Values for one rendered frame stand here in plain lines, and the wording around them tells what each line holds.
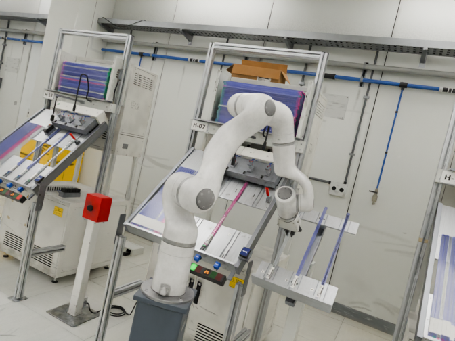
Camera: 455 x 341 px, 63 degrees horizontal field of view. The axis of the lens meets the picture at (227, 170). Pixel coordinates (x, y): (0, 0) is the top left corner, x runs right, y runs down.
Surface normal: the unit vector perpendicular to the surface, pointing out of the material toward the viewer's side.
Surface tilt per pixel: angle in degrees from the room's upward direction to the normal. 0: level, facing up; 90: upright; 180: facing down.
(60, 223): 90
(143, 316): 90
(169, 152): 90
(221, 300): 90
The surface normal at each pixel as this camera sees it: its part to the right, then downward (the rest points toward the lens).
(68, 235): 0.88, 0.22
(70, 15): -0.43, -0.04
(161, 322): -0.11, 0.04
